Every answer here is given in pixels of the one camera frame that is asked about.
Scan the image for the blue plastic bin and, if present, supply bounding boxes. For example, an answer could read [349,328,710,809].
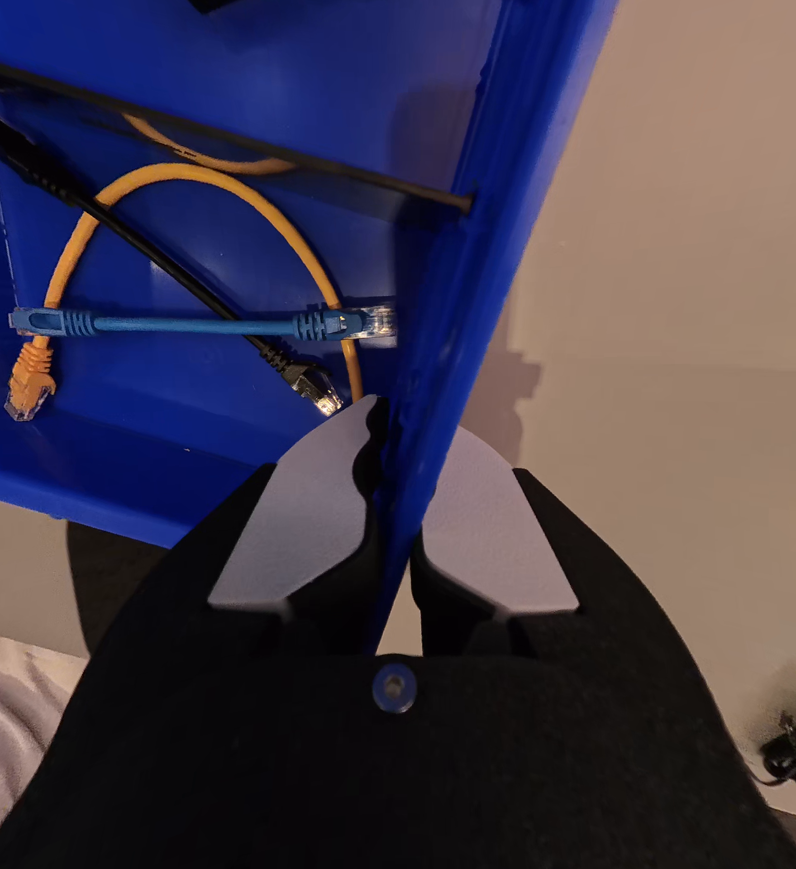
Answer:
[0,0,619,655]

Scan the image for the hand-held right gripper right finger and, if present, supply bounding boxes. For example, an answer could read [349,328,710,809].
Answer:
[409,425,579,639]

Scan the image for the blue ethernet cable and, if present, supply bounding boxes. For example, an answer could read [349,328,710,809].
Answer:
[9,302,400,344]

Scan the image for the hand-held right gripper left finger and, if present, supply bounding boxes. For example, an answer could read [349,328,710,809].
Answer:
[208,397,382,623]

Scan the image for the yellow ethernet cable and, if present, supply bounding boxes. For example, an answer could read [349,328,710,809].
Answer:
[5,163,366,423]

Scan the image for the black ethernet cable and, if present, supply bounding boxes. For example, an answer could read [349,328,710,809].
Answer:
[0,98,346,416]

